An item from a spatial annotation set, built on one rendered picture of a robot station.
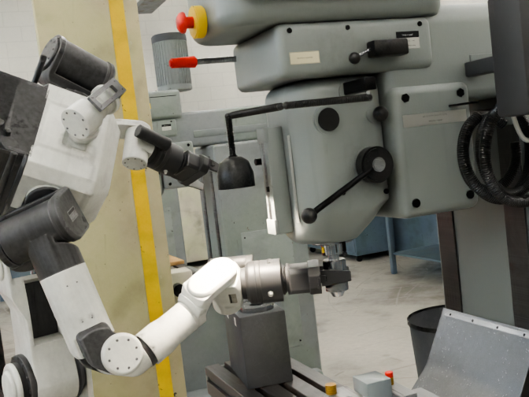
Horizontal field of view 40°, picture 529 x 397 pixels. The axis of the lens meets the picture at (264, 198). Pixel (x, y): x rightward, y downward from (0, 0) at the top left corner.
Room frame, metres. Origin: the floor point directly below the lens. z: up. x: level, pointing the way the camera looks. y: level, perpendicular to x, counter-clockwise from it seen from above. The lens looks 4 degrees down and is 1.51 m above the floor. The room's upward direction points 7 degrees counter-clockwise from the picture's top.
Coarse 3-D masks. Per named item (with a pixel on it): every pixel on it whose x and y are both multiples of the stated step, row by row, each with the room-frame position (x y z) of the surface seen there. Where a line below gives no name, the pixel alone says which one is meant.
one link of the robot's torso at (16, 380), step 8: (8, 368) 1.70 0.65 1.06; (8, 376) 1.68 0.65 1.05; (16, 376) 1.67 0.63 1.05; (88, 376) 1.76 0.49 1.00; (8, 384) 1.68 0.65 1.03; (16, 384) 1.66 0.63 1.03; (88, 384) 1.76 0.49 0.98; (8, 392) 1.69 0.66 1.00; (16, 392) 1.66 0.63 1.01; (88, 392) 1.76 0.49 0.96
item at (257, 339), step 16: (256, 304) 1.87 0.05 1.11; (240, 320) 1.78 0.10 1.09; (256, 320) 1.79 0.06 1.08; (272, 320) 1.80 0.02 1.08; (240, 336) 1.80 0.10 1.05; (256, 336) 1.79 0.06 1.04; (272, 336) 1.80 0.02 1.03; (240, 352) 1.82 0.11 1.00; (256, 352) 1.79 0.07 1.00; (272, 352) 1.80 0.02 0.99; (288, 352) 1.81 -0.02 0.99; (240, 368) 1.85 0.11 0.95; (256, 368) 1.79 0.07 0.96; (272, 368) 1.80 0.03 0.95; (288, 368) 1.81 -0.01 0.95; (256, 384) 1.79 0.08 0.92; (272, 384) 1.80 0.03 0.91
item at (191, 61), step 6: (174, 60) 1.45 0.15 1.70; (180, 60) 1.46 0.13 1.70; (186, 60) 1.46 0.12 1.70; (192, 60) 1.47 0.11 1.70; (198, 60) 1.48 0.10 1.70; (204, 60) 1.48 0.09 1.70; (210, 60) 1.49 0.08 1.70; (216, 60) 1.49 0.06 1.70; (222, 60) 1.50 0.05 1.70; (228, 60) 1.50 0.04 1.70; (234, 60) 1.51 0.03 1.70; (174, 66) 1.46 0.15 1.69; (180, 66) 1.46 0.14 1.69; (186, 66) 1.47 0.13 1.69; (192, 66) 1.47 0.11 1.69
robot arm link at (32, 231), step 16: (32, 208) 1.36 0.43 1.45; (0, 224) 1.36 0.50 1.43; (16, 224) 1.34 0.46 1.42; (32, 224) 1.33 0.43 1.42; (48, 224) 1.33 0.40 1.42; (0, 240) 1.34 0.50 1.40; (16, 240) 1.33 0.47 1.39; (32, 240) 1.33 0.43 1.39; (48, 240) 1.33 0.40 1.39; (64, 240) 1.35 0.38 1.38; (16, 256) 1.34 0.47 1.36; (32, 256) 1.33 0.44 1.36; (48, 256) 1.32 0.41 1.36; (64, 256) 1.33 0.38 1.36; (80, 256) 1.36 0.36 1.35; (48, 272) 1.32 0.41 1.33
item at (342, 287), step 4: (344, 264) 1.45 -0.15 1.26; (324, 268) 1.46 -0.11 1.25; (328, 268) 1.45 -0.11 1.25; (332, 268) 1.44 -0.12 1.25; (336, 268) 1.44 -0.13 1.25; (340, 268) 1.44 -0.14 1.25; (344, 268) 1.45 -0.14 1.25; (336, 284) 1.44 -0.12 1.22; (340, 284) 1.44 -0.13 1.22; (344, 284) 1.45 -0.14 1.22; (328, 288) 1.45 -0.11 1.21; (332, 288) 1.45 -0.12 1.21; (336, 288) 1.44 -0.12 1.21; (340, 288) 1.44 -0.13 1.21; (344, 288) 1.45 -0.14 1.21; (348, 288) 1.46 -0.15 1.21
